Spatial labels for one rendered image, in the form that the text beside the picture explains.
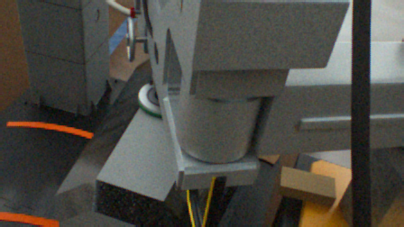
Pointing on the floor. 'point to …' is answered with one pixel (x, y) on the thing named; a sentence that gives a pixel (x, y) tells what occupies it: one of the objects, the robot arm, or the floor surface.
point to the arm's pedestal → (66, 52)
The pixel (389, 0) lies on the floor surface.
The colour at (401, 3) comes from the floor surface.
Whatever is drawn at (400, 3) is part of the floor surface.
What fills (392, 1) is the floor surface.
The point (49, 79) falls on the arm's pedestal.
